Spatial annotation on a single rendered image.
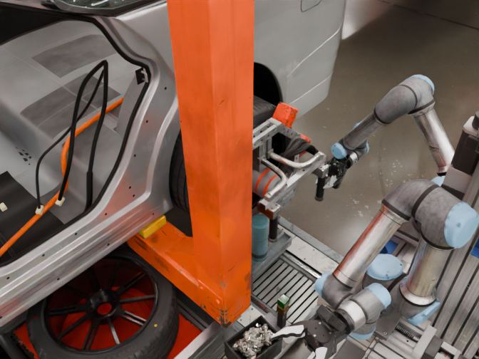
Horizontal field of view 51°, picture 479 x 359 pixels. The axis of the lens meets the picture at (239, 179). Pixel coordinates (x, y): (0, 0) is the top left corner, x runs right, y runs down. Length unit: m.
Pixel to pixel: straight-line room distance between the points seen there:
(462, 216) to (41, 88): 2.11
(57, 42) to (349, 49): 2.96
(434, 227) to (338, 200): 2.04
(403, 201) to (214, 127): 0.58
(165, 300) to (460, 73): 3.62
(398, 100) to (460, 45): 3.50
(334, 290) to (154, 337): 0.95
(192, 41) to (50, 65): 1.72
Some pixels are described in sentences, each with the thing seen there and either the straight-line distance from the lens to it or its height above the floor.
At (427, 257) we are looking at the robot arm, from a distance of 1.60.
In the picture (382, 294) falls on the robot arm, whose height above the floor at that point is 1.25.
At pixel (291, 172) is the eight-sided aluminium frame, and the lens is 2.53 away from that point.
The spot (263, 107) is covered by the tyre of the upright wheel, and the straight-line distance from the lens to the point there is 2.24.
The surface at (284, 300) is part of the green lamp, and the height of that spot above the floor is 0.66.
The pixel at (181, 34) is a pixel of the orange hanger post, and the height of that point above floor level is 1.84.
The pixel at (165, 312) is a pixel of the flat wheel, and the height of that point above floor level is 0.50.
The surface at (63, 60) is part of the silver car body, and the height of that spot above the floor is 1.05.
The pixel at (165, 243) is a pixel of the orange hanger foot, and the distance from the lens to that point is 2.32.
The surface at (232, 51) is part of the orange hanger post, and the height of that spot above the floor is 1.80.
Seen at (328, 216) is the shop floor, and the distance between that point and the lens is 3.37.
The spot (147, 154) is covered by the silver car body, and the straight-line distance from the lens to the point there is 2.11.
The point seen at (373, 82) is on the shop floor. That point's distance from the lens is 4.70.
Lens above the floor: 2.45
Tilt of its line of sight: 43 degrees down
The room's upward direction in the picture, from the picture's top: 1 degrees counter-clockwise
